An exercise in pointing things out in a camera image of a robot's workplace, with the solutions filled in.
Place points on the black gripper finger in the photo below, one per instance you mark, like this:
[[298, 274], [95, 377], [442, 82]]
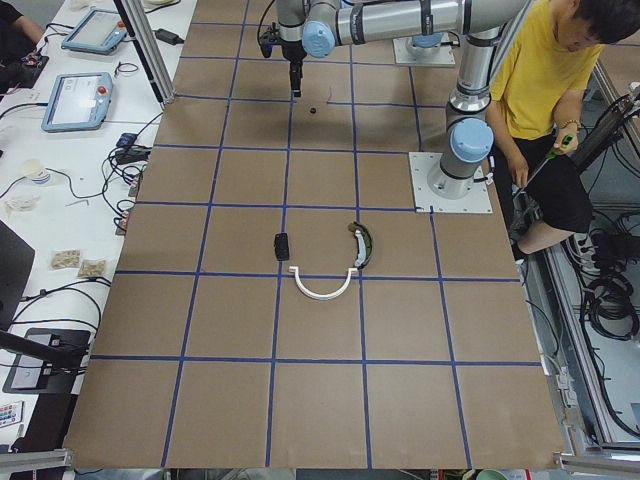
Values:
[[302, 72], [295, 78]]

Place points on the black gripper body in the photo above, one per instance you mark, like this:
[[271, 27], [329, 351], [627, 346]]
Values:
[[292, 51]]

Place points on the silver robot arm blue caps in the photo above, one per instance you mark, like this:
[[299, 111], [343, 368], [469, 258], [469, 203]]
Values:
[[458, 45]]

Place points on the black power adapter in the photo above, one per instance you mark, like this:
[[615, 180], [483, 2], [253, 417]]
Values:
[[168, 37]]

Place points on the olive curved brake shoe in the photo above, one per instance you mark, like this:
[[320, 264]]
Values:
[[364, 242]]

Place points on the small black plastic part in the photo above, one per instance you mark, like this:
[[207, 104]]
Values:
[[281, 246]]

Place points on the far blue teach pendant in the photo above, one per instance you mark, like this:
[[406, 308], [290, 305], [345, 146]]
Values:
[[99, 32]]

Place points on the blue teach pendant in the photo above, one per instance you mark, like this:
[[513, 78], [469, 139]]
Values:
[[99, 32], [78, 102]]

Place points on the near blue teach pendant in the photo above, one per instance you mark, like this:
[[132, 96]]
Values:
[[78, 102]]

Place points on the person in yellow shirt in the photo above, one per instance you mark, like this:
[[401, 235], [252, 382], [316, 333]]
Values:
[[537, 99]]

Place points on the bag of small parts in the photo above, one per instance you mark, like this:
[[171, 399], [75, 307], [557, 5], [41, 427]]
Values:
[[64, 259], [92, 268]]

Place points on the black monitor stand base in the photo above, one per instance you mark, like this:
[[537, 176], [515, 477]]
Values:
[[47, 361]]

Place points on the coloured remote control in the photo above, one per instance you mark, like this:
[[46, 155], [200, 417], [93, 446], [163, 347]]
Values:
[[11, 414]]

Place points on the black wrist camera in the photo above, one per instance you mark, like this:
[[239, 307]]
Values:
[[268, 40]]

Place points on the aluminium frame post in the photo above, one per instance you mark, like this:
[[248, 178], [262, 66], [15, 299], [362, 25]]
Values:
[[140, 32]]

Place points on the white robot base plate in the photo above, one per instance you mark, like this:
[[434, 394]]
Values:
[[435, 192]]

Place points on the green handled reach tool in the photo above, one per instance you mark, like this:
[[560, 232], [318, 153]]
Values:
[[548, 157]]

